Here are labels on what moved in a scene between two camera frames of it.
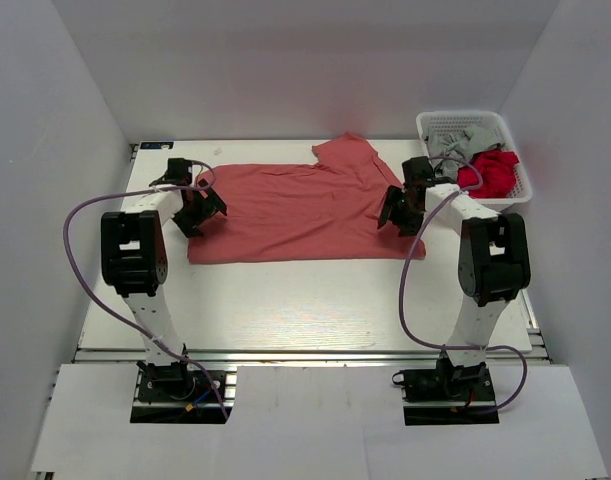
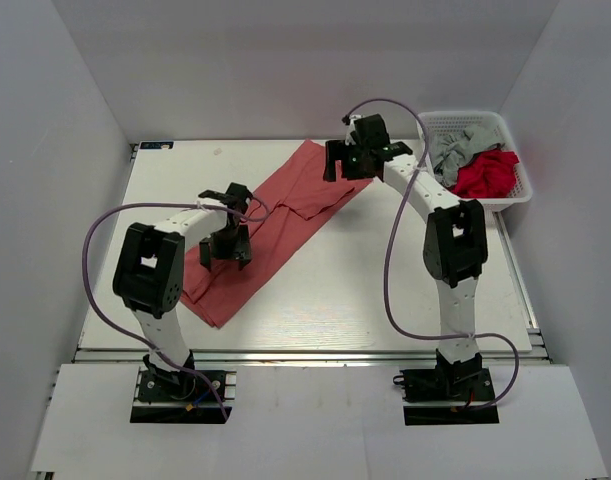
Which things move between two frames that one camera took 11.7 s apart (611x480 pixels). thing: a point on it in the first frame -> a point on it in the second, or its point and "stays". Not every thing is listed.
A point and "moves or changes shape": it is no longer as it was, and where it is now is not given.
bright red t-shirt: [497, 169] stays
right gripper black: [395, 195] -> [340, 150]
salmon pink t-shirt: [331, 209] moves or changes shape
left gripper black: [212, 203] -> [241, 251]
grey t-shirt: [451, 148] stays
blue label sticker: [156, 145] stays
